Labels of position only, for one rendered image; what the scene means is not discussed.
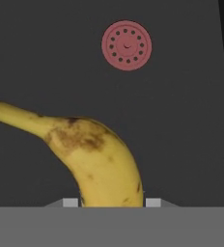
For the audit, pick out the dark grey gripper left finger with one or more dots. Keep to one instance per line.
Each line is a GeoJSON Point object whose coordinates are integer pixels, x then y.
{"type": "Point", "coordinates": [70, 202]}

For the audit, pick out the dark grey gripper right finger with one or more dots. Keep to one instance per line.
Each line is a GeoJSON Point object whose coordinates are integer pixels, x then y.
{"type": "Point", "coordinates": [153, 202]}

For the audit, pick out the yellow spotted banana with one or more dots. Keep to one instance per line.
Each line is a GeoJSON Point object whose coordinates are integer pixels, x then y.
{"type": "Point", "coordinates": [98, 160]}

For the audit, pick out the dark grey sink basin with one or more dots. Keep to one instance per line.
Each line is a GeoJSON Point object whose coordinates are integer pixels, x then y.
{"type": "Point", "coordinates": [168, 128]}

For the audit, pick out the red round sink drain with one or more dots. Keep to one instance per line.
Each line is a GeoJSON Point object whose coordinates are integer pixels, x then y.
{"type": "Point", "coordinates": [126, 45]}

